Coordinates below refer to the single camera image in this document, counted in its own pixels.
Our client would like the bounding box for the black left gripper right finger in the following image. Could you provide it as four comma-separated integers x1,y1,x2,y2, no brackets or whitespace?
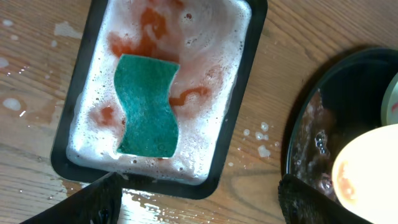
278,174,370,224

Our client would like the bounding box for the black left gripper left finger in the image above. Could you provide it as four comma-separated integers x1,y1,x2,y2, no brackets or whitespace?
21,172,123,224

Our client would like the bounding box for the yellow plate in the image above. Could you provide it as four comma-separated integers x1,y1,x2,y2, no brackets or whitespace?
332,124,397,223

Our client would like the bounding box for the green and yellow sponge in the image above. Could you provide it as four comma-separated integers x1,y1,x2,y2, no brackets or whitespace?
114,54,180,158

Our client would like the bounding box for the mint green plate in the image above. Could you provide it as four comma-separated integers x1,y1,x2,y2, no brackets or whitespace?
381,74,398,126

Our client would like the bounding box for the black rectangular soapy water tray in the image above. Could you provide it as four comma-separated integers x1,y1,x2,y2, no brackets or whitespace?
50,1,267,199

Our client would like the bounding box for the round black serving tray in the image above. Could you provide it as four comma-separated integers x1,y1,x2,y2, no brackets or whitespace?
284,48,397,202

